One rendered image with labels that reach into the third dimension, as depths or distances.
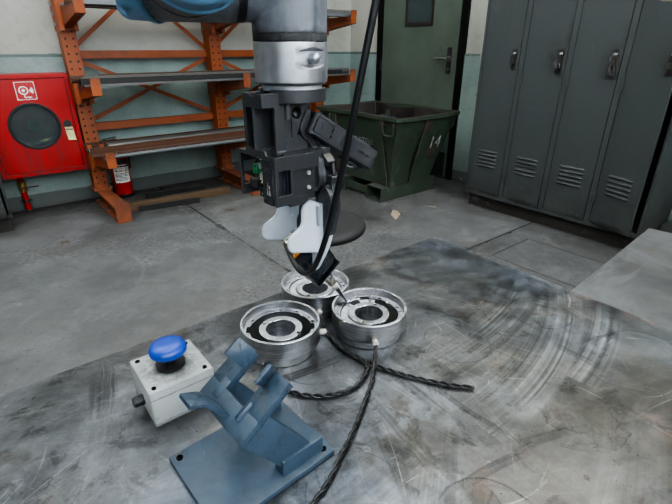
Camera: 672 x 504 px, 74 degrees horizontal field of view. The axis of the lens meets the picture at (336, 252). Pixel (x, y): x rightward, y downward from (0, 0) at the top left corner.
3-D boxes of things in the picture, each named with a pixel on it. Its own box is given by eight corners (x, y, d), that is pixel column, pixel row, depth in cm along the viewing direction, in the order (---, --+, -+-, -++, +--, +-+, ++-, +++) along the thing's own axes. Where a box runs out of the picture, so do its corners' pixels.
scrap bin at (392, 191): (315, 181, 428) (314, 105, 399) (372, 169, 470) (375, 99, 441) (393, 210, 354) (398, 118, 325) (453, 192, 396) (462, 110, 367)
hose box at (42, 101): (15, 220, 333) (-30, 75, 292) (12, 211, 350) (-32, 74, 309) (141, 197, 385) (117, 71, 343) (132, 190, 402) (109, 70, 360)
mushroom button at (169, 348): (183, 362, 54) (177, 327, 52) (197, 380, 51) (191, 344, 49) (150, 376, 52) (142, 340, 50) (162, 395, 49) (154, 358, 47)
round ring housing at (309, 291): (280, 290, 75) (279, 268, 73) (342, 285, 76) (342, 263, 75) (283, 325, 66) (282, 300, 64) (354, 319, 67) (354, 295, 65)
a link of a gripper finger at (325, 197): (306, 233, 54) (299, 160, 51) (317, 229, 55) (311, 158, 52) (331, 240, 51) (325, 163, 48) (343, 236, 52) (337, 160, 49)
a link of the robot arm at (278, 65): (297, 42, 50) (346, 42, 45) (298, 86, 52) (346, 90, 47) (238, 42, 46) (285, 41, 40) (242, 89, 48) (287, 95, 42)
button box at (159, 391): (193, 367, 57) (188, 335, 55) (217, 398, 52) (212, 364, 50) (126, 395, 52) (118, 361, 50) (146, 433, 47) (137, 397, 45)
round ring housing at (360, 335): (329, 312, 69) (328, 288, 67) (396, 309, 70) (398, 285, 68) (335, 354, 59) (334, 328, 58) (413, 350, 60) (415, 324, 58)
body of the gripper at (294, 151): (241, 198, 52) (231, 87, 47) (300, 185, 57) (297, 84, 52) (279, 215, 47) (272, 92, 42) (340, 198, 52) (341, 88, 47)
